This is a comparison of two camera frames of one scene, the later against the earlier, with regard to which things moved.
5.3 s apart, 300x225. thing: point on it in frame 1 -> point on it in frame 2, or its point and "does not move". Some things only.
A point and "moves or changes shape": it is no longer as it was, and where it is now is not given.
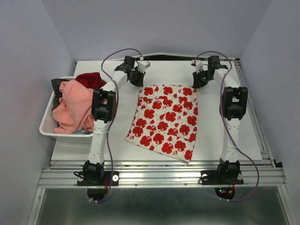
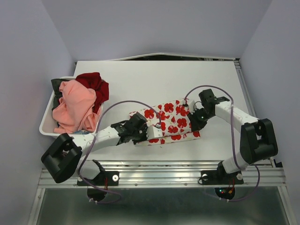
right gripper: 197,83 -> 196,125
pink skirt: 73,112 does not move
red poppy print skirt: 165,120 moves or changes shape
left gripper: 139,83 -> 144,128
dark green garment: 56,83 does not move
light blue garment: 81,132 does not move
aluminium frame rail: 258,174 does not move
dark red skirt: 92,80 does not move
